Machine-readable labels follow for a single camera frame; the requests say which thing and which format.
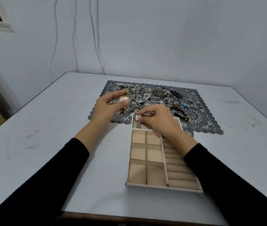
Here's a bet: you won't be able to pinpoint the person's right forearm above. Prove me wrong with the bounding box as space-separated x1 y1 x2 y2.
163 130 267 226

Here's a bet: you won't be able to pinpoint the thin white wall cable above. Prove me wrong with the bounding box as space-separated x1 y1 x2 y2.
49 0 59 83

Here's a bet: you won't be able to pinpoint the gold round wristwatch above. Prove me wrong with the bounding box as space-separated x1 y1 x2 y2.
119 89 131 115

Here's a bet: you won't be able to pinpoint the person's left hand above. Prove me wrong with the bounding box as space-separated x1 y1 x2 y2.
90 89 128 126

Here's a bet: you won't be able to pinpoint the person's left forearm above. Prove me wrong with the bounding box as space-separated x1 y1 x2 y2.
0 120 115 226

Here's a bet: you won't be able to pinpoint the silver link-band wristwatch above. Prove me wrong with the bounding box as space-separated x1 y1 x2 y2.
134 113 142 129

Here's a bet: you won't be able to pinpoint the silver bangle with blue bead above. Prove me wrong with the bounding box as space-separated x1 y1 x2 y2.
180 98 196 109

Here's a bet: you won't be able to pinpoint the grey lace placemat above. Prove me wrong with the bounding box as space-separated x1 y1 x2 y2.
88 80 224 135

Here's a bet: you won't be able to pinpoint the black cord bracelet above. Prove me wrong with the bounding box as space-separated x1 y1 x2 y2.
162 87 183 100

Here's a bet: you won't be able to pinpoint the white jewellery tray beige compartments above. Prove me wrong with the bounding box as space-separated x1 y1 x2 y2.
125 114 204 194

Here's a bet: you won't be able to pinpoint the black and gold beaded bracelet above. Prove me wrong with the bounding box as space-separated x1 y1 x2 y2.
171 106 191 122

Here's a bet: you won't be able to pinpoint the person's right hand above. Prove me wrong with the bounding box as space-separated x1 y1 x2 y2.
135 104 184 140

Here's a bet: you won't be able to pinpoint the silver wristwatch dark dial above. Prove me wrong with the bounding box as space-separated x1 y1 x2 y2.
137 94 153 105

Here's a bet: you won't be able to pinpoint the pile of mixed jewellery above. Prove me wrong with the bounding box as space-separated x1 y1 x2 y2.
117 83 196 123

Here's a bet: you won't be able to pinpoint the thick white wall cable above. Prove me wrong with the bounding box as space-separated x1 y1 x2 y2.
89 0 106 75

